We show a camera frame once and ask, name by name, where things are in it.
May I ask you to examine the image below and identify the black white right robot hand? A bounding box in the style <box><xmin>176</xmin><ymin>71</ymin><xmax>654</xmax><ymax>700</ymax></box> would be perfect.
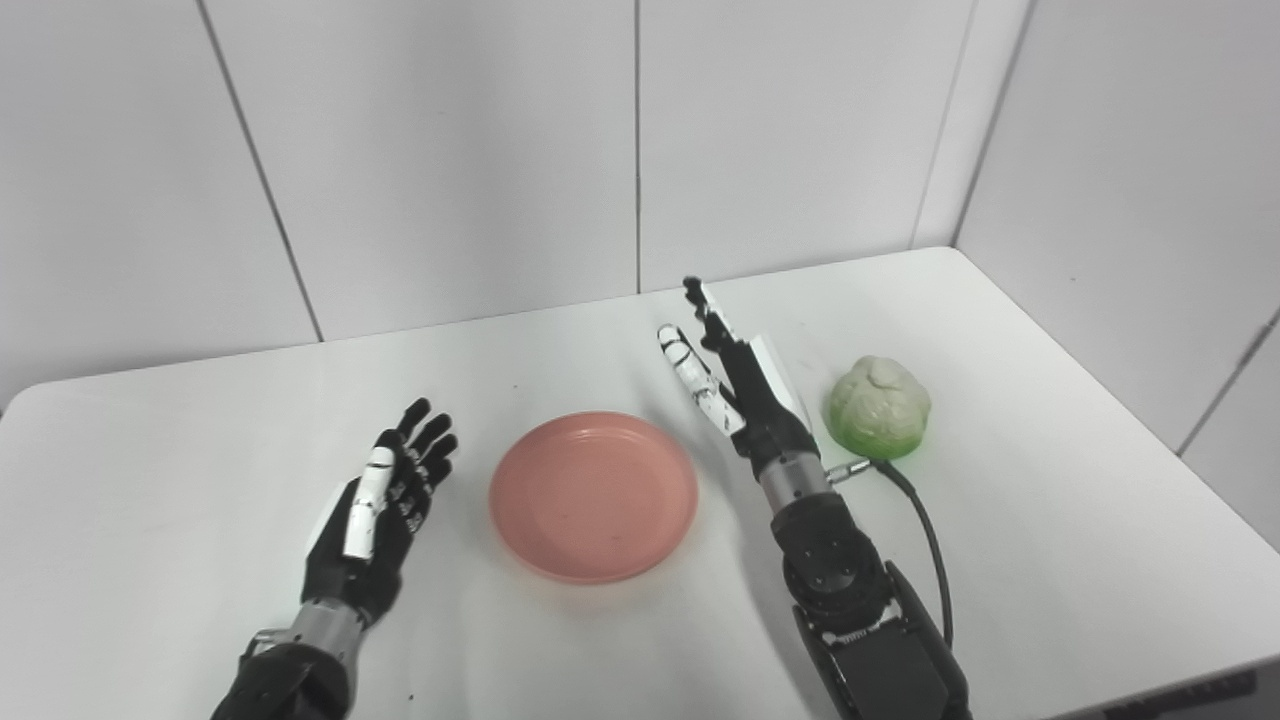
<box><xmin>657</xmin><ymin>277</ymin><xmax>823</xmax><ymax>471</ymax></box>

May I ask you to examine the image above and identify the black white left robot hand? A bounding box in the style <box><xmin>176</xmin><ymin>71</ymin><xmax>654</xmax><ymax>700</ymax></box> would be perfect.
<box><xmin>300</xmin><ymin>398</ymin><xmax>459</xmax><ymax>627</ymax></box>

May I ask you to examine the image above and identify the green white cabbage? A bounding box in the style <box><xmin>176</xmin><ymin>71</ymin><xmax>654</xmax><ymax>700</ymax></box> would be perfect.
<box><xmin>824</xmin><ymin>355</ymin><xmax>933</xmax><ymax>462</ymax></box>

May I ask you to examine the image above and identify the pink round plate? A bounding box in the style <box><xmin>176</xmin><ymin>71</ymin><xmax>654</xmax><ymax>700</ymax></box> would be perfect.
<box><xmin>488</xmin><ymin>411</ymin><xmax>700</xmax><ymax>585</ymax></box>

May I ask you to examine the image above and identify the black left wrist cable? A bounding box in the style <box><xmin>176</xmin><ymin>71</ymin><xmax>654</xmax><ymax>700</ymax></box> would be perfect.
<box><xmin>240</xmin><ymin>628</ymin><xmax>293</xmax><ymax>663</ymax></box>

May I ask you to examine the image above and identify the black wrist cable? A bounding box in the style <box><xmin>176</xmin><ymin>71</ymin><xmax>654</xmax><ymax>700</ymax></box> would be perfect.
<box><xmin>240</xmin><ymin>628</ymin><xmax>293</xmax><ymax>663</ymax></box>
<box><xmin>825</xmin><ymin>458</ymin><xmax>956</xmax><ymax>651</ymax></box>

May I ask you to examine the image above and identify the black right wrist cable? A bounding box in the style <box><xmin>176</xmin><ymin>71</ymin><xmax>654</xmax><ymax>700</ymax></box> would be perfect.
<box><xmin>825</xmin><ymin>458</ymin><xmax>956</xmax><ymax>651</ymax></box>

